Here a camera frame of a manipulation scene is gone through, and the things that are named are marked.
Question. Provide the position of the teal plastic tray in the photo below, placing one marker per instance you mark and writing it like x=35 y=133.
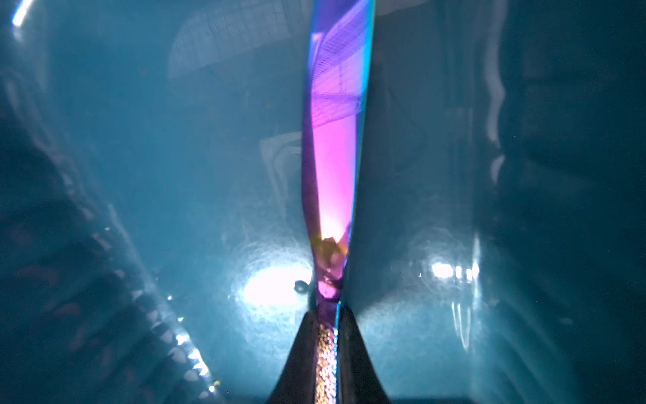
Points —
x=153 y=241

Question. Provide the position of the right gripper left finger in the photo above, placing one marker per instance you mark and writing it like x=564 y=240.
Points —
x=296 y=384

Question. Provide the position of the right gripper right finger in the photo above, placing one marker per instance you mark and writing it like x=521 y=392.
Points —
x=359 y=383

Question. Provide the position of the purple metal knife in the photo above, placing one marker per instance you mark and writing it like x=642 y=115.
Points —
x=337 y=72

